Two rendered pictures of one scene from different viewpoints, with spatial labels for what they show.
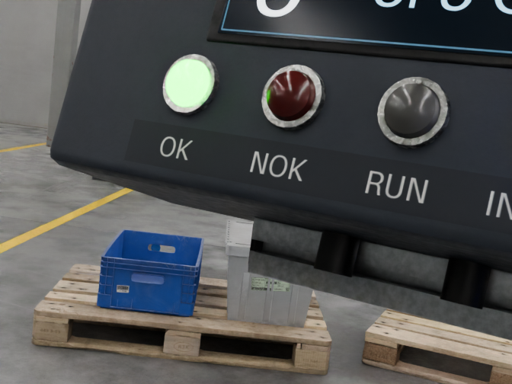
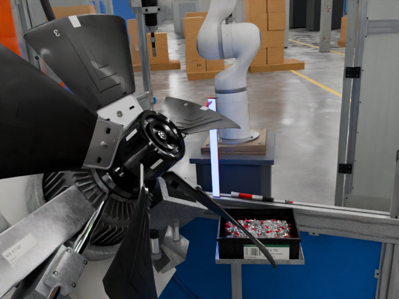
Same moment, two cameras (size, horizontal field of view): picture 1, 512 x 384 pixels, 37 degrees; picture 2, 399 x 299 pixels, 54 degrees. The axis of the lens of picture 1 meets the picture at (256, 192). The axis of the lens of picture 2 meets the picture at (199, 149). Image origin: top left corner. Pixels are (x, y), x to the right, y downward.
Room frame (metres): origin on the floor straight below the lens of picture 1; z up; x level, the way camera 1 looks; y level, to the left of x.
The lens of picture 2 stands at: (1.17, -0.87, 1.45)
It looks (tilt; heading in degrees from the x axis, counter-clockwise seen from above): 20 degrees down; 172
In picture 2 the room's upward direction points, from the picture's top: 3 degrees counter-clockwise
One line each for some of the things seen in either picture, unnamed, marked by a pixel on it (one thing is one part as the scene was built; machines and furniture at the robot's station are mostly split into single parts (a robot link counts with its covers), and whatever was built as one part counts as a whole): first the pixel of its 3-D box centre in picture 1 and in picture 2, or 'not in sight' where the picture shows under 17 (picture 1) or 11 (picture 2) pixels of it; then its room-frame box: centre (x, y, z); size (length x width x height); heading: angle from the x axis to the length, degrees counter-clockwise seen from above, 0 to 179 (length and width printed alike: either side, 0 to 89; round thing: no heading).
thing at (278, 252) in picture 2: not in sight; (257, 232); (0.25, -0.60, 0.85); 0.22 x 0.17 x 0.07; 75
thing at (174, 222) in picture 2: not in sight; (176, 231); (0.38, -0.83, 0.96); 0.02 x 0.02 x 0.06
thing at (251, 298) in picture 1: (267, 270); not in sight; (3.37, -0.10, 0.31); 0.60 x 0.42 x 0.33; 2
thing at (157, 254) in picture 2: not in sight; (155, 244); (0.46, -0.88, 0.99); 0.02 x 0.02 x 0.06
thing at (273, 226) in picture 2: not in sight; (258, 235); (0.25, -0.59, 0.84); 0.19 x 0.14 x 0.05; 75
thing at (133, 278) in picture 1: (154, 270); not in sight; (3.35, 0.41, 0.25); 0.60 x 0.41 x 0.22; 2
